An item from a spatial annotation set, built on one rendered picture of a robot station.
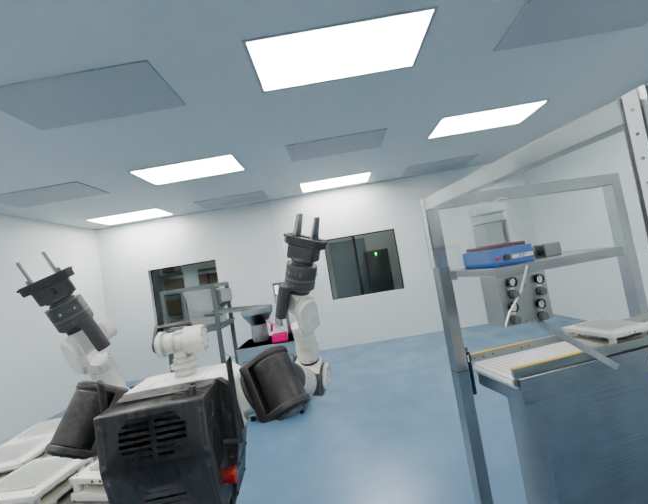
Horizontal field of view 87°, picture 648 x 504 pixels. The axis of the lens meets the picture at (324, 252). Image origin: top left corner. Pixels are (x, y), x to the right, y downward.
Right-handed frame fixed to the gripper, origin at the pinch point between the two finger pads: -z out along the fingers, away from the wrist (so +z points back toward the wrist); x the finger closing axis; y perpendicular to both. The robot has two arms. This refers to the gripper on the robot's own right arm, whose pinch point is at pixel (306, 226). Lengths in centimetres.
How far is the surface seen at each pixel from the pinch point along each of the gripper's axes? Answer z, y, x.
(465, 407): 83, 77, -55
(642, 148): -29, 13, -70
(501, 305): 26, 61, -57
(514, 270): 12, 68, -59
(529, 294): 21, 69, -66
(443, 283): 29, 84, -33
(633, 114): -36, 14, -67
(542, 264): 9, 76, -69
